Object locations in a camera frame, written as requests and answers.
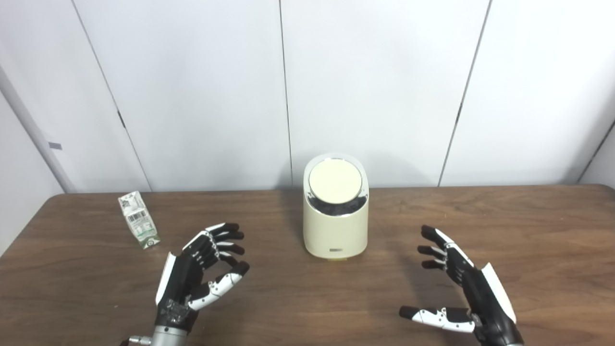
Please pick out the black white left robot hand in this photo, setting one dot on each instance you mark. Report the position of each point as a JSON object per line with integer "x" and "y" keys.
{"x": 180, "y": 281}

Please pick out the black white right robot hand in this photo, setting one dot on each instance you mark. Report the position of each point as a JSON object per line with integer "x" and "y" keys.
{"x": 485, "y": 293}

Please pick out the small white green milk carton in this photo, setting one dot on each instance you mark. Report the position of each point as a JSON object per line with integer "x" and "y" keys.
{"x": 138, "y": 221}

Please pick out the cream-colored bin body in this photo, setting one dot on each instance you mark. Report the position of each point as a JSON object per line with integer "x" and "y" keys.
{"x": 336, "y": 233}

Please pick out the cream round bin lid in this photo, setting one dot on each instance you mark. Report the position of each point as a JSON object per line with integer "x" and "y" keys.
{"x": 335, "y": 180}

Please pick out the small grey wall label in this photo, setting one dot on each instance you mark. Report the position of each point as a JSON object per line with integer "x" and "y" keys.
{"x": 55, "y": 145}

